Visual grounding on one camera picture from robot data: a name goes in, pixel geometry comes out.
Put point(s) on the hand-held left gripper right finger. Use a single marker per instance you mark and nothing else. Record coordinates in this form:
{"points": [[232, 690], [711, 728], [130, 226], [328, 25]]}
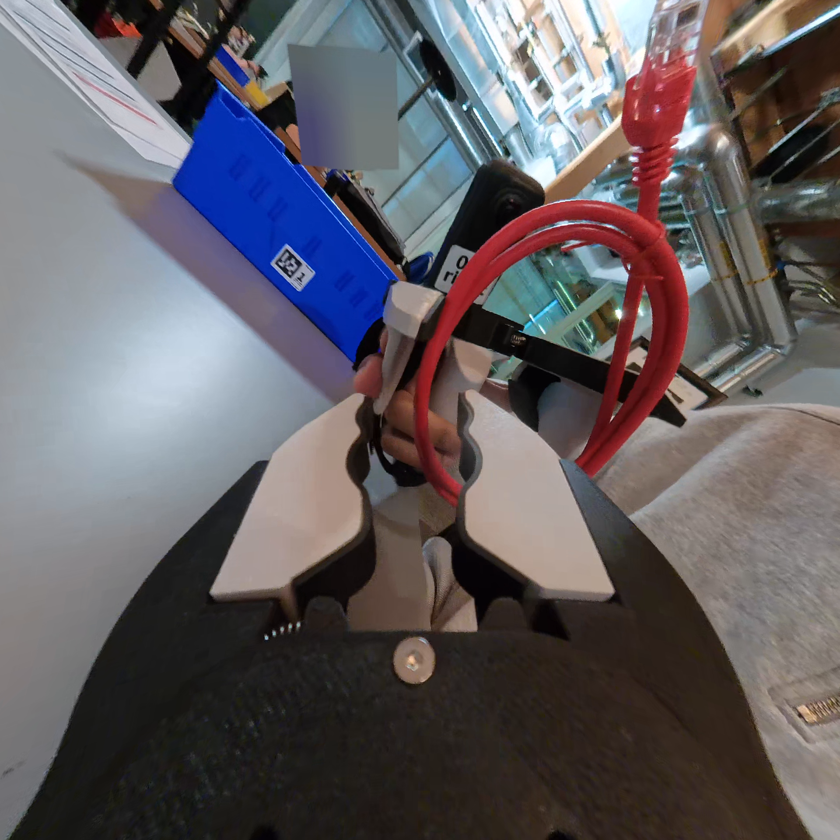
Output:
{"points": [[531, 512]]}

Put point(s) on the metal storage rack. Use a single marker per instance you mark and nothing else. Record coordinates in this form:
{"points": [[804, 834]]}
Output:
{"points": [[787, 131]]}

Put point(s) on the black round-base pole stand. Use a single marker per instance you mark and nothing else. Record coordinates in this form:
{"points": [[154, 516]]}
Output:
{"points": [[438, 69]]}

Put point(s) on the dark framed board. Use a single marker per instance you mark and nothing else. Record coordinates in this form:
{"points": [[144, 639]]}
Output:
{"points": [[697, 385]]}

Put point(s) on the person's right hand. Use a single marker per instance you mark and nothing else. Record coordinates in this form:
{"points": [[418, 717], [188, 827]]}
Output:
{"points": [[403, 441]]}

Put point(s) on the white paper sheet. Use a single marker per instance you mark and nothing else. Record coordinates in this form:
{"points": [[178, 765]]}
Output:
{"points": [[98, 72]]}

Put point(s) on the silver ventilation pipe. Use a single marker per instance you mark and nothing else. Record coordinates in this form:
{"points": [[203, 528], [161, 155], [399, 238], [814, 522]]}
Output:
{"points": [[728, 216]]}

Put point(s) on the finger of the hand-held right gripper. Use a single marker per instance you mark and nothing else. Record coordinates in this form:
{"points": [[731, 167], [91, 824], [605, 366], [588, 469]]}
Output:
{"points": [[656, 403]]}

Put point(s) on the blue plastic bin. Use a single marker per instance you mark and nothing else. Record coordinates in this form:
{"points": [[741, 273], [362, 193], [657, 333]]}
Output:
{"points": [[262, 216]]}

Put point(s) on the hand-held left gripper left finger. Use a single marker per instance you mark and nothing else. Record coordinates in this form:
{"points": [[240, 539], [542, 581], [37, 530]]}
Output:
{"points": [[295, 512]]}

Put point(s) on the wooden beam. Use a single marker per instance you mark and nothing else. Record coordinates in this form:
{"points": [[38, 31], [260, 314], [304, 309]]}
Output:
{"points": [[584, 157]]}

